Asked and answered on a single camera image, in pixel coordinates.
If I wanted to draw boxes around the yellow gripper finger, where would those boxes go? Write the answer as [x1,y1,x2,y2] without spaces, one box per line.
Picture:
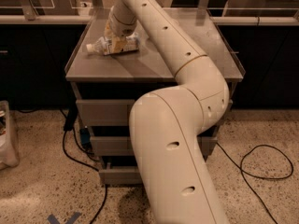
[111,36,127,53]
[104,21,113,38]

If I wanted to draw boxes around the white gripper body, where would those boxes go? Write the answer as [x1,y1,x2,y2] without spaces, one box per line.
[108,17,136,37]

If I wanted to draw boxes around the blue plastic bottle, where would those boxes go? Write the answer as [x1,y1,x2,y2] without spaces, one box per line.
[86,33,139,56]

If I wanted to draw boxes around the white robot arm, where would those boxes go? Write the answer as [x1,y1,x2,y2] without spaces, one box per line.
[108,0,230,224]

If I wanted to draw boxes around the grey drawer cabinet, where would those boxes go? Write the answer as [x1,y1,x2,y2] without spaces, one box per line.
[66,8,245,171]

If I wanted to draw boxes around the top grey drawer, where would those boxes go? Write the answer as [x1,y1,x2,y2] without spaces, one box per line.
[75,98,234,127]

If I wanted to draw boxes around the grey drawer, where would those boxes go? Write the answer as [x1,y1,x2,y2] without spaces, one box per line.
[75,98,234,127]
[90,136,218,156]
[99,166,142,185]

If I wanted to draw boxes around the middle grey drawer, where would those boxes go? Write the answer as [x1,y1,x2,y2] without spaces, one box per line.
[90,136,218,156]

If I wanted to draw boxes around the bottom grey drawer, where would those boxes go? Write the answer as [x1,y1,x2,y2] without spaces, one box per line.
[99,166,142,185]

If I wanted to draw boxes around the blue power adapter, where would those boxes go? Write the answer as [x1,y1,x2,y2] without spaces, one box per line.
[79,128,91,147]

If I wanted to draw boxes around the clear plastic bin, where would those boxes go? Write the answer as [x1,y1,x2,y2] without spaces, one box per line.
[0,101,20,170]

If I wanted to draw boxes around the blue tape cross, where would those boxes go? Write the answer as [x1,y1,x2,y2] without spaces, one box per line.
[47,212,82,224]

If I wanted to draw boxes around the black floor cable left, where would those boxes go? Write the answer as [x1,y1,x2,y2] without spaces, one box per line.
[59,108,108,224]

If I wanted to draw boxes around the black floor cable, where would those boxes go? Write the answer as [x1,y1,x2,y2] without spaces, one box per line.
[216,142,294,224]
[59,108,108,224]

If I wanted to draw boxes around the black floor cable right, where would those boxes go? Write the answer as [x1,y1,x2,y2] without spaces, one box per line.
[216,142,294,224]

